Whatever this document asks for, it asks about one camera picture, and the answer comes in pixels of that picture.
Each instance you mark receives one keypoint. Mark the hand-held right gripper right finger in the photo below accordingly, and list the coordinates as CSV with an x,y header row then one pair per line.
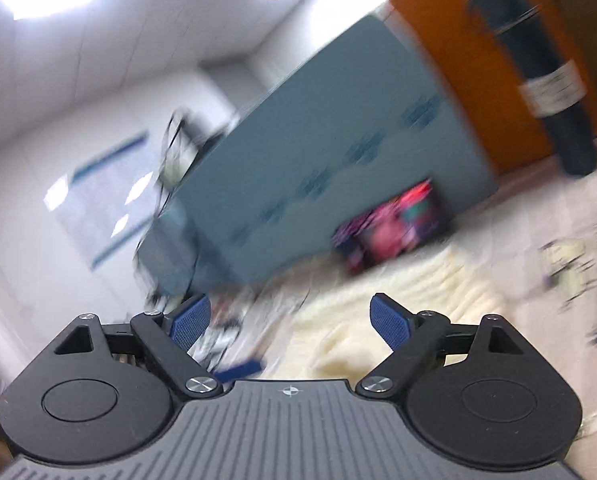
x,y
391,322

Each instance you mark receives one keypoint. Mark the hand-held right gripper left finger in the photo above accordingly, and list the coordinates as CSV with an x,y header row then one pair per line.
x,y
191,321

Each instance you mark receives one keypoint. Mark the cream fuzzy cloth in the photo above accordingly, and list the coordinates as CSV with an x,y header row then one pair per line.
x,y
378,280

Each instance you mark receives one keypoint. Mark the small blue object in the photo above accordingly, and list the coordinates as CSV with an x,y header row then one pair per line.
x,y
238,370

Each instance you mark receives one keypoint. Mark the pink patterned bag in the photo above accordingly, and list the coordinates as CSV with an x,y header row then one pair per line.
x,y
393,230

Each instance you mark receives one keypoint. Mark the black metal rack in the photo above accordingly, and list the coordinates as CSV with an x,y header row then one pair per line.
x,y
171,160

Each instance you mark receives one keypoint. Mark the white printed cloth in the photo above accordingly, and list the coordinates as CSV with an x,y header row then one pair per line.
x,y
578,270

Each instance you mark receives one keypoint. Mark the blue-grey partition panel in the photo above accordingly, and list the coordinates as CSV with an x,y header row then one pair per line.
x,y
328,135

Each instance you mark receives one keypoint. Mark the orange wooden panel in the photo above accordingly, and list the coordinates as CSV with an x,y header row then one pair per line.
x,y
458,60

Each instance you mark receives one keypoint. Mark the dark cylinder with white label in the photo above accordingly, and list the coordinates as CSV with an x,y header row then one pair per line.
x,y
538,50

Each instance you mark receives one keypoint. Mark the wall poster with blue stripes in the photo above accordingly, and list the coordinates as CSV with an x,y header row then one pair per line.
x,y
103,200

